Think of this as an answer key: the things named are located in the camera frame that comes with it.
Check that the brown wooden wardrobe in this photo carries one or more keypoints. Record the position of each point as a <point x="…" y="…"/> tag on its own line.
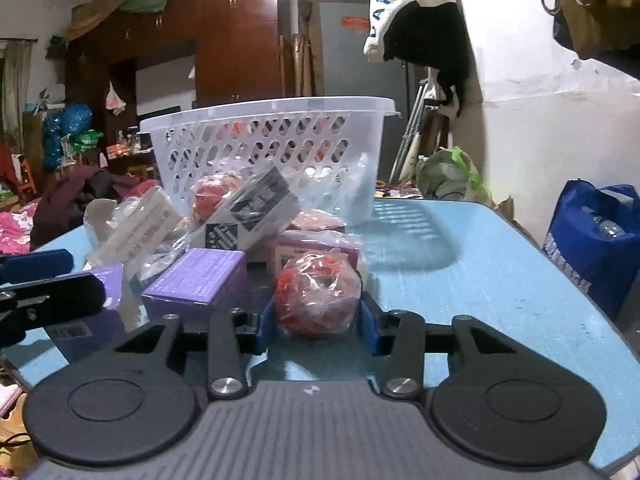
<point x="235" y="35"/>

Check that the black hanging garment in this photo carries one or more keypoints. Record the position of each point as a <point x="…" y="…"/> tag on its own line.
<point x="430" y="45"/>

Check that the clear plastic bottle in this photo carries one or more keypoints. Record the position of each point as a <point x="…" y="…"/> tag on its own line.
<point x="607" y="227"/>

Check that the green plastic bag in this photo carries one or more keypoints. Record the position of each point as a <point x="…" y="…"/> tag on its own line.
<point x="450" y="175"/>

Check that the pink blanket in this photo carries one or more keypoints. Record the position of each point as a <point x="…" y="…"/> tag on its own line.
<point x="15" y="230"/>

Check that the white box in clear bag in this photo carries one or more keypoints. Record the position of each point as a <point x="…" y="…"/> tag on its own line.
<point x="142" y="225"/>

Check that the blue shopping bag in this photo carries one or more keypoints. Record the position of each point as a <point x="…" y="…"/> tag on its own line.
<point x="575" y="250"/>

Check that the toothpaste box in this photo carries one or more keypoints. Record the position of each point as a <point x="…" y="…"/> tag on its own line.
<point x="260" y="200"/>

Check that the red ball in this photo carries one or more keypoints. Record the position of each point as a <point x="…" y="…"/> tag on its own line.
<point x="315" y="295"/>
<point x="212" y="195"/>

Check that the brown hanging bag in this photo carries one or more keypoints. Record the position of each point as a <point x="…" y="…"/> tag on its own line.
<point x="600" y="25"/>

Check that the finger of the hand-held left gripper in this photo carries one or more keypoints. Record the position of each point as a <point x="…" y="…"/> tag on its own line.
<point x="35" y="265"/>
<point x="60" y="300"/>

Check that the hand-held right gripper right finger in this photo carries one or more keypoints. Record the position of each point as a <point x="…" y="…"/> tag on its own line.
<point x="369" y="325"/>

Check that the dark clothes pile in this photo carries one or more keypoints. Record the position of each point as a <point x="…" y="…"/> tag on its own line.
<point x="65" y="200"/>

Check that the red door sticker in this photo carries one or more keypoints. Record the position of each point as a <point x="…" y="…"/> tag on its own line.
<point x="355" y="22"/>

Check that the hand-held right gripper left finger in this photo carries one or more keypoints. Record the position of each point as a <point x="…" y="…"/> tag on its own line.
<point x="265" y="330"/>

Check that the clear plastic bin with packets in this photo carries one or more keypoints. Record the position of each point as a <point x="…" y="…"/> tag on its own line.
<point x="280" y="110"/>

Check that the pink packet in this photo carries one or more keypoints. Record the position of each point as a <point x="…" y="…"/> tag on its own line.
<point x="317" y="220"/>

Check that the metal crutches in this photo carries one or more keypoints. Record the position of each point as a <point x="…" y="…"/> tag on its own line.
<point x="412" y="125"/>

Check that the patterned curtain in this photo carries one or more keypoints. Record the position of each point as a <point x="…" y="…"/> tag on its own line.
<point x="17" y="90"/>

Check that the white red plastic bag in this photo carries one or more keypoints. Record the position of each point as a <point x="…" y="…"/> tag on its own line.
<point x="114" y="100"/>

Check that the purple box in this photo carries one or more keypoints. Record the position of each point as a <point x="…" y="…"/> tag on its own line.
<point x="112" y="320"/>
<point x="195" y="275"/>

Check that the pink box in clear wrap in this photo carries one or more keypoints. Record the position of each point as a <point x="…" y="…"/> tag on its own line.
<point x="310" y="250"/>

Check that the blue plastic bags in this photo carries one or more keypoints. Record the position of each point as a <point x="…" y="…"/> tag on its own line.
<point x="70" y="120"/>

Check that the grey door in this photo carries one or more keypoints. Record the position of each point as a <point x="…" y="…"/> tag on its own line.
<point x="345" y="60"/>

